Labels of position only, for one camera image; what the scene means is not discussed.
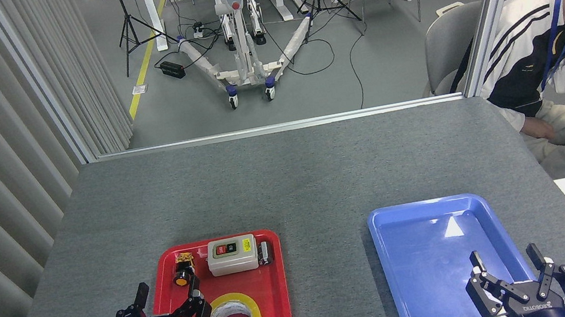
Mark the person's hand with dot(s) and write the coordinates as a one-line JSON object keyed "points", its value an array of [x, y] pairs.
{"points": [[537, 128]]}

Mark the orange push button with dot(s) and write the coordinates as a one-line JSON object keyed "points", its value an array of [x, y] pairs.
{"points": [[182, 272]]}

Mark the blue plastic tray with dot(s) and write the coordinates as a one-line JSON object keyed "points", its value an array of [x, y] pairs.
{"points": [[430, 272]]}

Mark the red plastic tray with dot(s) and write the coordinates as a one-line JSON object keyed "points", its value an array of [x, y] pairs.
{"points": [[272, 299]]}

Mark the white floor plate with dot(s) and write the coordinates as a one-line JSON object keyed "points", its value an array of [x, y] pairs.
{"points": [[139, 89]]}

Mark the grey chair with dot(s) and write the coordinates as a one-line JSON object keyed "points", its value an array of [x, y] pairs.
{"points": [[448, 45]]}

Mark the white stand on wheels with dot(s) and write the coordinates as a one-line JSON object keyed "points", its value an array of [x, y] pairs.
{"points": [[241, 44]]}

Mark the grey switch box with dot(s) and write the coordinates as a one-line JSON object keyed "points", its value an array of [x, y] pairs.
{"points": [[232, 261]]}

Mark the small black silver switch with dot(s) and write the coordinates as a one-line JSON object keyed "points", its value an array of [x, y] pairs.
{"points": [[264, 253]]}

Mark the silver rail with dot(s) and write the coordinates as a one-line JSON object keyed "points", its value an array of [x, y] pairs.
{"points": [[277, 127]]}

